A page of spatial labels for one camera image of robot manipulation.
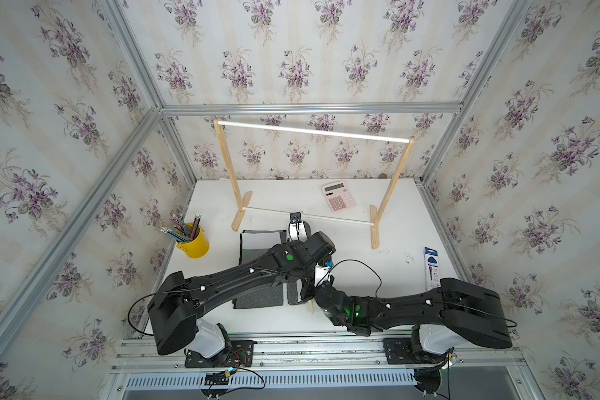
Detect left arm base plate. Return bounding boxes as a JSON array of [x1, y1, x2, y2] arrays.
[[184, 340, 257, 368]]

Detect wooden clothes rack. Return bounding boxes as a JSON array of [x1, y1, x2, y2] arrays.
[[213, 118, 416, 250]]

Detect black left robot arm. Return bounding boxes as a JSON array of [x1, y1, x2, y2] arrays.
[[147, 232, 336, 356]]

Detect black white checkered scarf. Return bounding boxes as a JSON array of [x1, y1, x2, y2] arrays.
[[233, 230, 302, 309]]

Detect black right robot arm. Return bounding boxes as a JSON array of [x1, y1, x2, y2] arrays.
[[315, 278, 513, 354]]

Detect colored pencils bundle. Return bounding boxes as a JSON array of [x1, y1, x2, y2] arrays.
[[159, 213, 203, 243]]

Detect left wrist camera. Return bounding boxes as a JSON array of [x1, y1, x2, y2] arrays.
[[289, 212, 303, 225]]

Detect yellow pencil cup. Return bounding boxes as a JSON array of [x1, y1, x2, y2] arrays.
[[176, 228, 210, 259]]

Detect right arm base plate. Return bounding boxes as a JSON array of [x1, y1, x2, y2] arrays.
[[383, 337, 448, 367]]

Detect pink calculator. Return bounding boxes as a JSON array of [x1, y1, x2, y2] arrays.
[[322, 181, 357, 213]]

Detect aluminium frame profiles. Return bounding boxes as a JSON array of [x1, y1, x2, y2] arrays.
[[0, 1, 529, 399]]

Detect small electronics board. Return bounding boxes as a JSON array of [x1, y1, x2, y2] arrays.
[[203, 368, 238, 388]]

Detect aluminium mounting rail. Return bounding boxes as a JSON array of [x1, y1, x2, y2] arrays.
[[112, 329, 527, 373]]

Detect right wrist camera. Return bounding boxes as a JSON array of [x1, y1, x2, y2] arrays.
[[314, 261, 333, 288]]

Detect blue white packaged item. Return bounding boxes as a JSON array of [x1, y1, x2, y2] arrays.
[[424, 247, 441, 290]]

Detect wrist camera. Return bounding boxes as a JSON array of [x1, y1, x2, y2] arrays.
[[289, 212, 303, 225], [314, 261, 333, 288]]

